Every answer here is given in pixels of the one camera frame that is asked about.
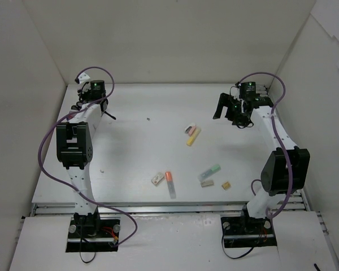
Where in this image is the small tan staples box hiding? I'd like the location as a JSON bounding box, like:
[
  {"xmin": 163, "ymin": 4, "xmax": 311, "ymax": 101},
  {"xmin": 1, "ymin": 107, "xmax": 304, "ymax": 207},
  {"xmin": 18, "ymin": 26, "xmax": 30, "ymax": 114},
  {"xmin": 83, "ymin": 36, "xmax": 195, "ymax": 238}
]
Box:
[{"xmin": 222, "ymin": 182, "xmax": 231, "ymax": 190}]

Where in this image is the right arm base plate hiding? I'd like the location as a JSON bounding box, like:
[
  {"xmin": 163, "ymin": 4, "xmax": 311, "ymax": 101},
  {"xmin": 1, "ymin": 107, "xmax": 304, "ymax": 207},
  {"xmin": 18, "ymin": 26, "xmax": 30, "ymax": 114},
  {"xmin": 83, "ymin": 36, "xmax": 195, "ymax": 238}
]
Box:
[{"xmin": 220, "ymin": 216, "xmax": 277, "ymax": 248}]

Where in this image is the pink mini stapler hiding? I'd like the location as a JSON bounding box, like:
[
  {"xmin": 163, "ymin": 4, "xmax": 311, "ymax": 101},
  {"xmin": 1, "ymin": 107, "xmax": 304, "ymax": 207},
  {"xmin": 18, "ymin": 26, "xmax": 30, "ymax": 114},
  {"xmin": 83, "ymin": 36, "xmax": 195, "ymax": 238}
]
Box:
[{"xmin": 185, "ymin": 123, "xmax": 196, "ymax": 136}]

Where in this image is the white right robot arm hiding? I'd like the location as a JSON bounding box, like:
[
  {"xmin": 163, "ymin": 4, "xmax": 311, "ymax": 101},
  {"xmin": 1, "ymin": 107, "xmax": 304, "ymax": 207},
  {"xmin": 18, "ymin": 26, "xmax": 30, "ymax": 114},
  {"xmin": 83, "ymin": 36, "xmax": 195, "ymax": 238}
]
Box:
[{"xmin": 213, "ymin": 82, "xmax": 310, "ymax": 233}]

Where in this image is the aluminium rail frame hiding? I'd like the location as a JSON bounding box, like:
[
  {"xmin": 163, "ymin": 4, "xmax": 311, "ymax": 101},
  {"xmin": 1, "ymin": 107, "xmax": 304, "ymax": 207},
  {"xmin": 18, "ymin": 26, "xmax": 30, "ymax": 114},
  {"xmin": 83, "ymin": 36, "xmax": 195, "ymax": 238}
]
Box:
[{"xmin": 31, "ymin": 84, "xmax": 328, "ymax": 243}]

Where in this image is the orange cap highlighter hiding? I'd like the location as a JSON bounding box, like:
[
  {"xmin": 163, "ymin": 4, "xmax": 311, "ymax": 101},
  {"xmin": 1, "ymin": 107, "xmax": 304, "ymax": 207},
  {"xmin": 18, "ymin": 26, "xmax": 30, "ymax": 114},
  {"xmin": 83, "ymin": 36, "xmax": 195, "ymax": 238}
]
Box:
[{"xmin": 165, "ymin": 171, "xmax": 176, "ymax": 199}]

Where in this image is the white eraser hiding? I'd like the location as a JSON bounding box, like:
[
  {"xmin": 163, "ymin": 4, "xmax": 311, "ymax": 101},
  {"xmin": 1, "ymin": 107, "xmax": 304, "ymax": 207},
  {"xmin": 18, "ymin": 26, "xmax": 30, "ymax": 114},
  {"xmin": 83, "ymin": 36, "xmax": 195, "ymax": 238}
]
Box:
[{"xmin": 201, "ymin": 180, "xmax": 214, "ymax": 187}]

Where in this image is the green highlighter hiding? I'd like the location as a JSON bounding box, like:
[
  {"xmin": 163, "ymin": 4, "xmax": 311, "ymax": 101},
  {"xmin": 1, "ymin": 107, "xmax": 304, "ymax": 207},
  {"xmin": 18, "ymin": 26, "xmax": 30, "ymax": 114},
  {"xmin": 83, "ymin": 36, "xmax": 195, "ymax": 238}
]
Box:
[{"xmin": 198, "ymin": 164, "xmax": 221, "ymax": 182}]

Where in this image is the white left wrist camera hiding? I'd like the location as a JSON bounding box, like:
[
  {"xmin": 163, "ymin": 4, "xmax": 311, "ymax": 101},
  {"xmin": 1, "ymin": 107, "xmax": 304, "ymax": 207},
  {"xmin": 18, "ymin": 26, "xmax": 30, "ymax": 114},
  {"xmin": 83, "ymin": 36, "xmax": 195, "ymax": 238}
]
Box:
[{"xmin": 75, "ymin": 72, "xmax": 91, "ymax": 84}]

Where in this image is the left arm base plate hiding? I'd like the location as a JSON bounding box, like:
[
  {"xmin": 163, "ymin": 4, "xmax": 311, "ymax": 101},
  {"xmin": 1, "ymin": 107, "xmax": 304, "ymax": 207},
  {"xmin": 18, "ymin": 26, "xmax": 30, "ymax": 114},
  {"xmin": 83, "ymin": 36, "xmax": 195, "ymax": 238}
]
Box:
[{"xmin": 66, "ymin": 218, "xmax": 120, "ymax": 253}]

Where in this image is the white compartment organizer box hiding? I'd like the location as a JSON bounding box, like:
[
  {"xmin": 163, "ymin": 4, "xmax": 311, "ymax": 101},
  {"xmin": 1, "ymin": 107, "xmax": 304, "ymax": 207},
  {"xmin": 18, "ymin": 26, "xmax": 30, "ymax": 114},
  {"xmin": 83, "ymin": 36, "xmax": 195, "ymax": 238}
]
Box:
[{"xmin": 69, "ymin": 103, "xmax": 103, "ymax": 137}]

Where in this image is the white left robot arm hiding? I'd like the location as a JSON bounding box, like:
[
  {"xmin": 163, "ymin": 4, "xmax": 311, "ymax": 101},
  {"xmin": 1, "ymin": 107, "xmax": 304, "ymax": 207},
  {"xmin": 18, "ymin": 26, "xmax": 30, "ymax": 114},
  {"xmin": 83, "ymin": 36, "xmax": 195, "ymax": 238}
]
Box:
[{"xmin": 56, "ymin": 80, "xmax": 108, "ymax": 237}]

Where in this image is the yellow highlighter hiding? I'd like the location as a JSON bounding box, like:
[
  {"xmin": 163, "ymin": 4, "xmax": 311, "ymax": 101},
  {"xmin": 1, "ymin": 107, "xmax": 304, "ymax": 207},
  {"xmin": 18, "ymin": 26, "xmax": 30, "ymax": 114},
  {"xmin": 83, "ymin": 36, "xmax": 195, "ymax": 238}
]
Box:
[{"xmin": 186, "ymin": 127, "xmax": 201, "ymax": 147}]

